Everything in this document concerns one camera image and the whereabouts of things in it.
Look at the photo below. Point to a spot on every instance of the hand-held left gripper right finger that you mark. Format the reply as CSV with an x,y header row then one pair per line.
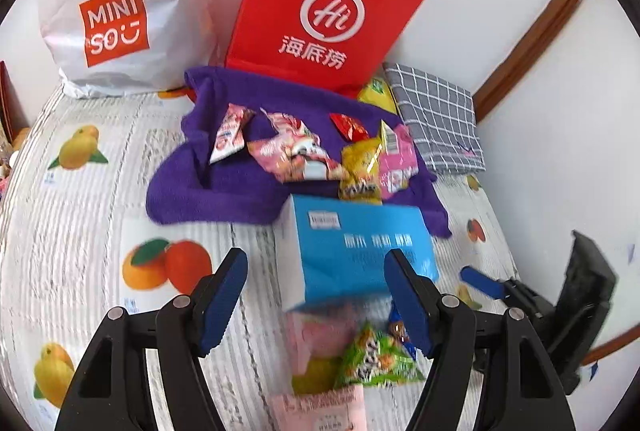
x,y
410,306

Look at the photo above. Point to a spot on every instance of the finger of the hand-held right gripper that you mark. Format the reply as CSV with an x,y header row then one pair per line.
x,y
482,283

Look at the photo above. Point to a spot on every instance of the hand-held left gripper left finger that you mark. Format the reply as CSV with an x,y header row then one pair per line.
x,y
220,301

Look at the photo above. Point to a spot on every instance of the small blue snack packet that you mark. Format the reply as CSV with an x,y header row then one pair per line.
x,y
400,331

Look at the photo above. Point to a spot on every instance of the blue tissue pack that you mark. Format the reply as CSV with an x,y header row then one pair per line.
x,y
360,251

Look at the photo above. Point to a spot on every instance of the small plain pink packet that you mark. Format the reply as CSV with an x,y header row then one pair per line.
x,y
320,336

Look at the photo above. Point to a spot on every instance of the pink packet with yellow edge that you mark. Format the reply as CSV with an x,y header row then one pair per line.
x,y
397,161

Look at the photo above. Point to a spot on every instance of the pink panda snack packet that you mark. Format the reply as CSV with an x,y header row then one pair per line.
x,y
300,161

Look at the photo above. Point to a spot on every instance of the long pink candy packet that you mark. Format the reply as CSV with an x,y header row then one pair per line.
x,y
231,133

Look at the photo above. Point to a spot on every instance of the red snack packet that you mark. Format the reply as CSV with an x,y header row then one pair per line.
x,y
350,127

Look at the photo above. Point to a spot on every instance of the purple towel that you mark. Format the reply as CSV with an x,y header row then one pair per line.
x,y
225,181

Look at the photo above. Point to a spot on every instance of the fruit print tablecloth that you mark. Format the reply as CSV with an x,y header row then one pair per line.
x,y
90,221

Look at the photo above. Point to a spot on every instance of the grey plaid folded cloth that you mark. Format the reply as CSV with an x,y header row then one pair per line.
x,y
435,116

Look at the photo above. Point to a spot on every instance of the yellow green snack packet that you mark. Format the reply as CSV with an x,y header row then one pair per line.
x,y
377,98

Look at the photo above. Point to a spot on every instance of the white plastic bag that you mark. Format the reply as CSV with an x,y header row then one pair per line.
x,y
125,11

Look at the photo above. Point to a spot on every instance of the red paper bag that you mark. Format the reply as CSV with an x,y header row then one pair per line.
x,y
325,11

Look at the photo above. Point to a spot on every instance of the brown wooden door frame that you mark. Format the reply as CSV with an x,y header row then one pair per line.
x,y
530,41

